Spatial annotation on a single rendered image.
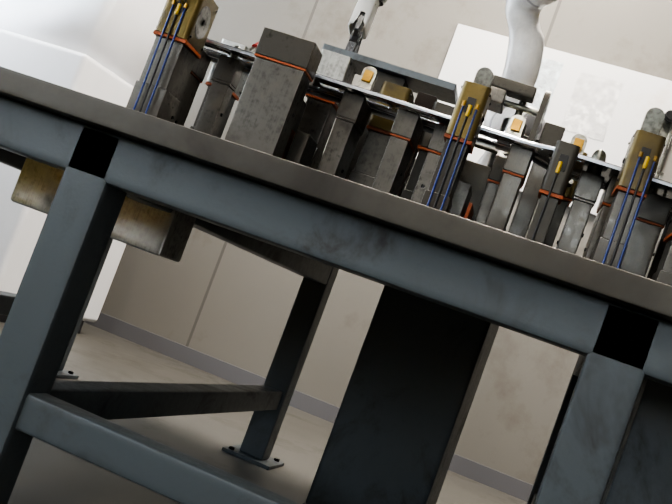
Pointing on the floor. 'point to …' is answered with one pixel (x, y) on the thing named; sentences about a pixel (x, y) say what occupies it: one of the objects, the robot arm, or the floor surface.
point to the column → (403, 404)
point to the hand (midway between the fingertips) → (351, 51)
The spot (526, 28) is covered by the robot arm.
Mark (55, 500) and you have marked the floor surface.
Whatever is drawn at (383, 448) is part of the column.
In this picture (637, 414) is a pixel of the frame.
